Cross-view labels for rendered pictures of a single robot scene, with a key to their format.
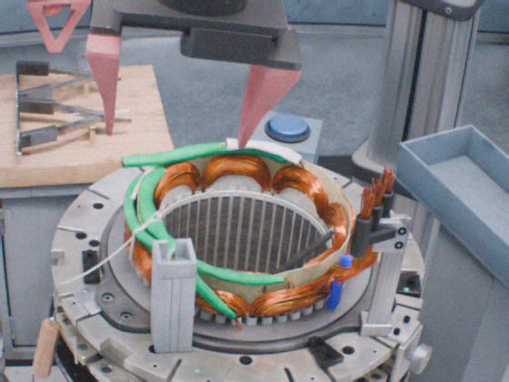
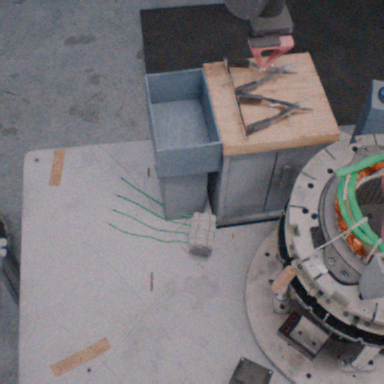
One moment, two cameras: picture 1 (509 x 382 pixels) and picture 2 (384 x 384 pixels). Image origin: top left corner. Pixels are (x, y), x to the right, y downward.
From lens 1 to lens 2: 43 cm
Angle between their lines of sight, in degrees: 20
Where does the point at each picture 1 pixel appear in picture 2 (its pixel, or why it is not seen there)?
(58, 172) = (270, 145)
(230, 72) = not seen: outside the picture
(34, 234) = (248, 170)
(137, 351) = (353, 299)
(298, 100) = not seen: outside the picture
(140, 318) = (352, 276)
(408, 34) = not seen: outside the picture
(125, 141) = (308, 120)
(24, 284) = (236, 191)
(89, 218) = (307, 196)
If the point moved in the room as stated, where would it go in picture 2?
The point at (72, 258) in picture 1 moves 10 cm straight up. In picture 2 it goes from (303, 230) to (317, 194)
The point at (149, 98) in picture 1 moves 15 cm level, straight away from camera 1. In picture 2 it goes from (313, 82) to (302, 24)
